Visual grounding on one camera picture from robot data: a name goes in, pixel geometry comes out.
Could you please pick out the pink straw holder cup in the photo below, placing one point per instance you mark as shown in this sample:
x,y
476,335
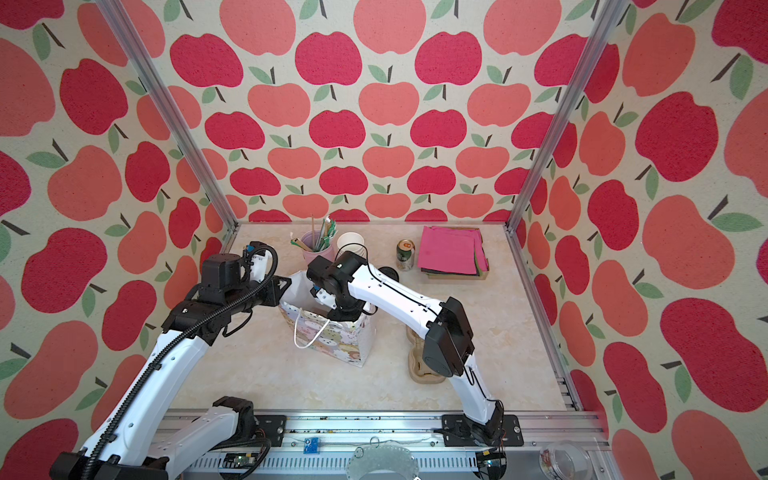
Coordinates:
x,y
316,247

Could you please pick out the brown cardboard cup carrier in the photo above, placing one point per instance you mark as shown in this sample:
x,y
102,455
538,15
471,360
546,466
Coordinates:
x,y
418,370

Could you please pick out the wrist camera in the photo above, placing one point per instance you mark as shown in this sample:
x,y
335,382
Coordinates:
x,y
322,297
259,258

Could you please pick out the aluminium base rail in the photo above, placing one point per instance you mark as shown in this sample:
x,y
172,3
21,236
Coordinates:
x,y
323,443

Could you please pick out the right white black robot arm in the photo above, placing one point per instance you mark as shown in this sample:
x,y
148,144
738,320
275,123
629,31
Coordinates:
x,y
350,284

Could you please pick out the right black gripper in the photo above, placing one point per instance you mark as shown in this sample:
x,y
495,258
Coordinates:
x,y
349,318

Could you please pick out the wrapped straws and stirrers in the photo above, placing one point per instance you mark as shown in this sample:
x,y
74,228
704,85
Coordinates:
x,y
327,231

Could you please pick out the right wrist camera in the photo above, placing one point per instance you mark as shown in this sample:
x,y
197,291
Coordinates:
x,y
322,297

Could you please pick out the stack of pink napkins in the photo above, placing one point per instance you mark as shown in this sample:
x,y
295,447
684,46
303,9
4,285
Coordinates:
x,y
452,251

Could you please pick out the stack of black cup lids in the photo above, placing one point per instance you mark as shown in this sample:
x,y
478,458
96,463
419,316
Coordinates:
x,y
390,272

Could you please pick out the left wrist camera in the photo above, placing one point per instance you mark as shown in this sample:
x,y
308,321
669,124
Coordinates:
x,y
259,258

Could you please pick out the green beverage can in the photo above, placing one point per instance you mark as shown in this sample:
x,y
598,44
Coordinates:
x,y
405,254

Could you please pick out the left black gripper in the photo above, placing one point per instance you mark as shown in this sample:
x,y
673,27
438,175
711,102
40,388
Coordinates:
x,y
274,294

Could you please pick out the stack of white paper cups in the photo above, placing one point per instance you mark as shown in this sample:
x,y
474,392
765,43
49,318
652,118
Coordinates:
x,y
351,242

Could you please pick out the white patterned paper gift bag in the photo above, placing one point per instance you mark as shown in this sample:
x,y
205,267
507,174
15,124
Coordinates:
x,y
312,328

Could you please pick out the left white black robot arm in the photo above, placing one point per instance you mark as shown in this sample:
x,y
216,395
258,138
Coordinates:
x,y
121,447

